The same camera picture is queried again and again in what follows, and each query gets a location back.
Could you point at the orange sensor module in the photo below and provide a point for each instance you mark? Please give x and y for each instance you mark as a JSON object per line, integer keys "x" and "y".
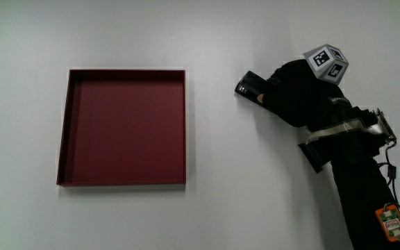
{"x": 391, "y": 223}

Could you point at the black stapler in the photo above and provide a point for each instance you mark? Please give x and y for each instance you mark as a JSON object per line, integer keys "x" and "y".
{"x": 249, "y": 85}

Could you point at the person's right hand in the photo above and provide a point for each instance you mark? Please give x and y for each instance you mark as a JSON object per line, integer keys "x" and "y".
{"x": 297, "y": 93}

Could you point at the person's right forearm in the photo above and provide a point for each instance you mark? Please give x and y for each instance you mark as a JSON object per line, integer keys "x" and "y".
{"x": 359, "y": 194}

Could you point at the dark red square tray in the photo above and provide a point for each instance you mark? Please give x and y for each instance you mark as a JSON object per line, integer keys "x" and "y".
{"x": 127, "y": 128}

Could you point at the white desk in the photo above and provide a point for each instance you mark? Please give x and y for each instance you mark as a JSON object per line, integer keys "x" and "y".
{"x": 248, "y": 208}

